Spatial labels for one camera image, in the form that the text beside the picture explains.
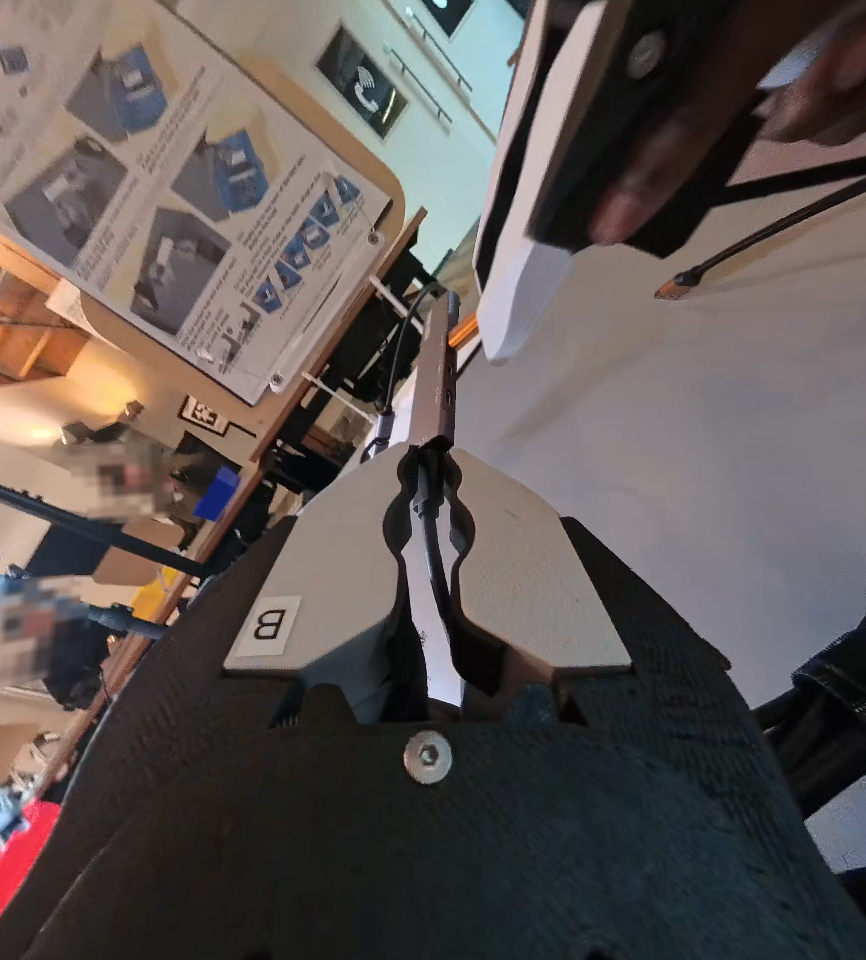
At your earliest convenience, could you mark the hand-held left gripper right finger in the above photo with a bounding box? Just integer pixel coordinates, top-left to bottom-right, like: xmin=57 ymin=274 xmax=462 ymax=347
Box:
xmin=444 ymin=448 xmax=634 ymax=721

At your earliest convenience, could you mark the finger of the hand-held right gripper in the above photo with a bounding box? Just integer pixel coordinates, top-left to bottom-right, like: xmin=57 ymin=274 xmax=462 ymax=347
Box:
xmin=529 ymin=0 xmax=632 ymax=239
xmin=472 ymin=0 xmax=580 ymax=369

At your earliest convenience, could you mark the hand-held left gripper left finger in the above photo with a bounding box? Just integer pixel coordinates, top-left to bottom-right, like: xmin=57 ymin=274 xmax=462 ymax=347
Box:
xmin=221 ymin=442 xmax=413 ymax=714

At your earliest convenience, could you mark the grey usb hub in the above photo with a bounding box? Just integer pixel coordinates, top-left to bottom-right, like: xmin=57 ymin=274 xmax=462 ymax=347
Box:
xmin=360 ymin=279 xmax=465 ymax=460

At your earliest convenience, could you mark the person's right hand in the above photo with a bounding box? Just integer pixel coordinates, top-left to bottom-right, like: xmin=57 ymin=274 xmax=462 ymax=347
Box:
xmin=590 ymin=15 xmax=866 ymax=249

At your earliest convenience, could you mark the blue box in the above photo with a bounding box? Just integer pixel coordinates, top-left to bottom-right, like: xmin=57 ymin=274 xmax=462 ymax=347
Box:
xmin=191 ymin=465 xmax=243 ymax=524

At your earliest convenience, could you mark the yellow box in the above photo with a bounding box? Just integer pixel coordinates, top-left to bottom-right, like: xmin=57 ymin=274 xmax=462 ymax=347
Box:
xmin=131 ymin=566 xmax=179 ymax=625

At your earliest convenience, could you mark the black and white tag sign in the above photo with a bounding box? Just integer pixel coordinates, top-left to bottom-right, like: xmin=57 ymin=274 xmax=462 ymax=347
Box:
xmin=176 ymin=393 xmax=233 ymax=438

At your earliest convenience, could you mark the black light stand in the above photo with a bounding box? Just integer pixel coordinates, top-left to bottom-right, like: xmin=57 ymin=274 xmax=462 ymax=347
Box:
xmin=80 ymin=602 xmax=173 ymax=640

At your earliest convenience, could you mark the black phone sign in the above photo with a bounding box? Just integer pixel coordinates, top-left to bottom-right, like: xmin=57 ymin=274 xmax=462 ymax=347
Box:
xmin=315 ymin=24 xmax=410 ymax=142

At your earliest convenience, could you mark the white paper note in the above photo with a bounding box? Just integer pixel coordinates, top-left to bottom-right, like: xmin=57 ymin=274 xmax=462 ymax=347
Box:
xmin=46 ymin=279 xmax=96 ymax=331

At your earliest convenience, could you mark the black wall sign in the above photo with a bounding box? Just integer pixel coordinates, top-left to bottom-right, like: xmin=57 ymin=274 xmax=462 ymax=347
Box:
xmin=421 ymin=0 xmax=476 ymax=39

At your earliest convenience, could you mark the black cable with metal plug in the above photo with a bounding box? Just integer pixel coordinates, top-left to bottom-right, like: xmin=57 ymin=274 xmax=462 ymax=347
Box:
xmin=652 ymin=168 xmax=866 ymax=303

